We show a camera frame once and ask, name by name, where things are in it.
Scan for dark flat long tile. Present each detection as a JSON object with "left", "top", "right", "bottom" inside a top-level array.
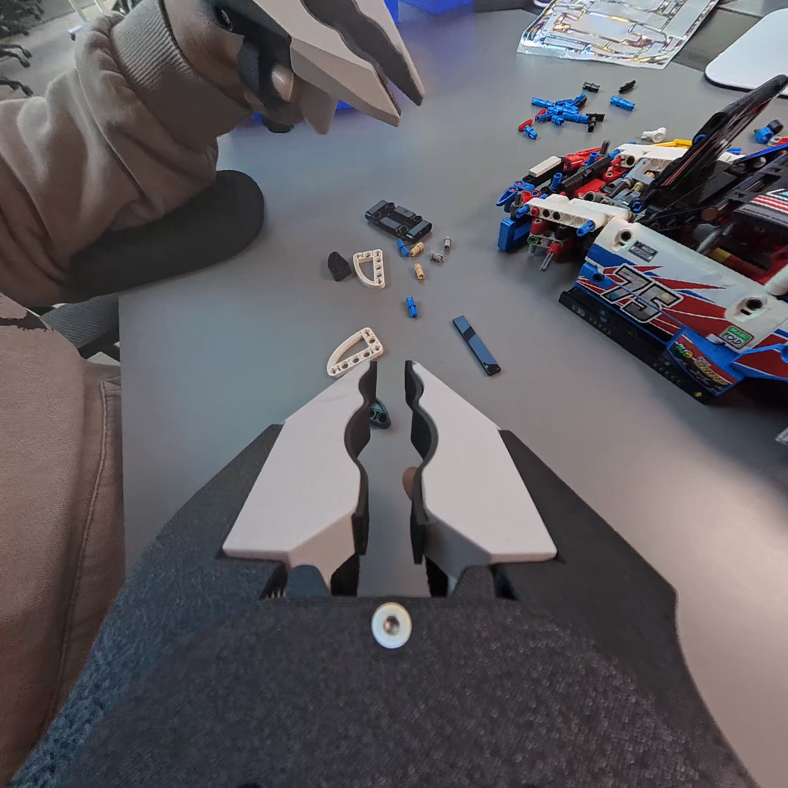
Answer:
[{"left": 452, "top": 315, "right": 502, "bottom": 377}]

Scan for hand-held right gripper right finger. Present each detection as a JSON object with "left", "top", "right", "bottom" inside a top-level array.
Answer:
[{"left": 403, "top": 360, "right": 559, "bottom": 593}]

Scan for person's left forearm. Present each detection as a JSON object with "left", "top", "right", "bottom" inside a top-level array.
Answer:
[{"left": 0, "top": 0, "right": 272, "bottom": 307}]

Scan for black rectangular frame brick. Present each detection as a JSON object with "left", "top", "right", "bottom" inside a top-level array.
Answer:
[{"left": 364, "top": 199, "right": 433, "bottom": 240}]

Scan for blue plastic bin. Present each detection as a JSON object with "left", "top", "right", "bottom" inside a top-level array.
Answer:
[{"left": 399, "top": 0, "right": 476, "bottom": 17}]

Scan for pile of blue pins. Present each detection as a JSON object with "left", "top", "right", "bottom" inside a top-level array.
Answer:
[{"left": 517, "top": 79, "right": 636, "bottom": 140}]

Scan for grey mesh chair part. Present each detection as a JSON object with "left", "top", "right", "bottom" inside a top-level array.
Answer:
[{"left": 37, "top": 294, "right": 122, "bottom": 363}]

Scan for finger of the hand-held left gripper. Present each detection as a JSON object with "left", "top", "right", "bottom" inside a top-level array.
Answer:
[
  {"left": 252, "top": 0, "right": 404, "bottom": 136},
  {"left": 305, "top": 0, "right": 427, "bottom": 107}
]

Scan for white rounded device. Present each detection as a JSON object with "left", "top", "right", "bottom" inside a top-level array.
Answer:
[{"left": 703, "top": 11, "right": 788, "bottom": 99}]

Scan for black cloth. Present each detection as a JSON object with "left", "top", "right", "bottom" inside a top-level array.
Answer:
[{"left": 64, "top": 171, "right": 266, "bottom": 304}]

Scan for white curved frame brick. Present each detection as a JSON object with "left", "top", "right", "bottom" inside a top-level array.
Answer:
[
  {"left": 352, "top": 247, "right": 390, "bottom": 290},
  {"left": 326, "top": 327, "right": 384, "bottom": 377}
]

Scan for person's left hand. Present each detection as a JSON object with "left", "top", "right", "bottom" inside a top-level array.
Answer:
[{"left": 245, "top": 63, "right": 298, "bottom": 116}]

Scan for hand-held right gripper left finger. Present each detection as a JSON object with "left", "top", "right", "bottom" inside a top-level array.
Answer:
[{"left": 222, "top": 360, "right": 379, "bottom": 589}]

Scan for clear plastic bags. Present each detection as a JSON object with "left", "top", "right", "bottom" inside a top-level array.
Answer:
[{"left": 517, "top": 0, "right": 721, "bottom": 69}]

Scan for toy brick race car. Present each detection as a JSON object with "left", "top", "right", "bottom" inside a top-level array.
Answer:
[{"left": 495, "top": 74, "right": 788, "bottom": 407}]

